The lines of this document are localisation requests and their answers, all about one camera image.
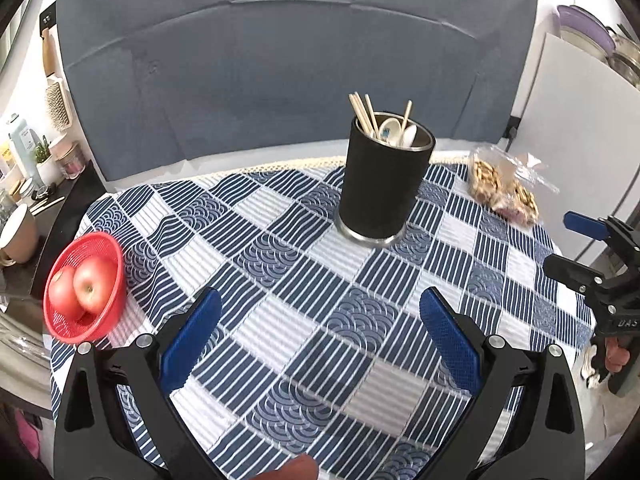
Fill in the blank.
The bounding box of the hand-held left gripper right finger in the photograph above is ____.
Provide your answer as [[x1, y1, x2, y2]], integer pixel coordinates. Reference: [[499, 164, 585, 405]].
[[419, 287, 586, 480]]

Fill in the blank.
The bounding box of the beige mug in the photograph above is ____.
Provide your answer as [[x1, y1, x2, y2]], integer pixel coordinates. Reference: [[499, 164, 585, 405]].
[[0, 203, 40, 266]]

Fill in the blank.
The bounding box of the steel pot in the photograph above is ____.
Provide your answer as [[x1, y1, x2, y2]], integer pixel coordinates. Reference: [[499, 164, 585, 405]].
[[606, 34, 640, 87]]

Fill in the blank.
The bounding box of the red apple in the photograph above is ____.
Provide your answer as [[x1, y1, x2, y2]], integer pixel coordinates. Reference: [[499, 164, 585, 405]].
[[73, 258, 117, 314], [47, 267, 86, 322]]

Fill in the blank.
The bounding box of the blue patterned tablecloth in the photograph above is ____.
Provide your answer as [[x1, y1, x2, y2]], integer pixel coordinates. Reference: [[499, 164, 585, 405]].
[[49, 157, 596, 480]]

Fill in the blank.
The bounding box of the person's right hand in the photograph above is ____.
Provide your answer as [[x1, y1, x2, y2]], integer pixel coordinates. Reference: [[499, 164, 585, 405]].
[[604, 337, 632, 370]]

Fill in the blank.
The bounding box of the wooden hairbrush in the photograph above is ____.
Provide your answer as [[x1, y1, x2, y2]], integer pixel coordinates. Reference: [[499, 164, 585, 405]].
[[44, 77, 74, 134]]

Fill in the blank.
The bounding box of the person's left hand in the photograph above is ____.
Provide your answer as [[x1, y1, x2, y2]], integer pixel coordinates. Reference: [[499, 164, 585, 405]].
[[260, 454, 321, 480]]

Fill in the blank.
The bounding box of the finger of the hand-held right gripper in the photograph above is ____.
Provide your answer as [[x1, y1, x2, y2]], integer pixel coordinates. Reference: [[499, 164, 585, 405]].
[[543, 254, 609, 297], [563, 211, 640, 261]]

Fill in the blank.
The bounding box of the purple pot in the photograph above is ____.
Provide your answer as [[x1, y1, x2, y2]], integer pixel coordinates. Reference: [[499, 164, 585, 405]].
[[556, 4, 617, 57]]

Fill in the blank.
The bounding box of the small potted plant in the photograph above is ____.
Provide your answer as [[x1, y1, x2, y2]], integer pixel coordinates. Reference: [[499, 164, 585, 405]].
[[32, 137, 61, 186]]

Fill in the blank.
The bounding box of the pink candle jar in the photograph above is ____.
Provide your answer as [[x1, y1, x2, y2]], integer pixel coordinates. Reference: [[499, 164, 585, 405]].
[[52, 135, 86, 180]]

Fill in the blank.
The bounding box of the black utensil holder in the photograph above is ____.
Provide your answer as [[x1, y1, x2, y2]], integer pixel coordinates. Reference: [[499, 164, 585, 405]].
[[336, 111, 436, 246]]

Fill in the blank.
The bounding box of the clear glass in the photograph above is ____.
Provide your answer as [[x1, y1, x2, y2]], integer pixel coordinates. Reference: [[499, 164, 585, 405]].
[[0, 330, 52, 367]]

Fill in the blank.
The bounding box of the clear bag of biscuits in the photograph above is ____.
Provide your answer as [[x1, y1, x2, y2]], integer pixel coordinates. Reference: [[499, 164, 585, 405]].
[[467, 145, 561, 229]]

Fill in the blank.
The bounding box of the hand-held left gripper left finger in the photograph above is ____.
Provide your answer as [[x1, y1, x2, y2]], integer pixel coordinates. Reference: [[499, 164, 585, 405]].
[[54, 287, 223, 480]]

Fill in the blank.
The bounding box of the white board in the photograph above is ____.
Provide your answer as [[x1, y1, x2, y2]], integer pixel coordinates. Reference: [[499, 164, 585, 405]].
[[515, 32, 640, 267]]

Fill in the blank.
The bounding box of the white spoon yellow handle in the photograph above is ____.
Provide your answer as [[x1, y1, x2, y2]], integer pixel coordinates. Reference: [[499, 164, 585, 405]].
[[376, 116, 405, 147]]

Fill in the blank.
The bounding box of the grey fabric backdrop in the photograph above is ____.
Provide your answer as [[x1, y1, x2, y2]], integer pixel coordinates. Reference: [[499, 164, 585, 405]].
[[55, 0, 541, 184]]

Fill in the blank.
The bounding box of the red plastic basket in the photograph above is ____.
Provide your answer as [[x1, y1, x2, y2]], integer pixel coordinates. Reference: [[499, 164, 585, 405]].
[[42, 232, 126, 345]]

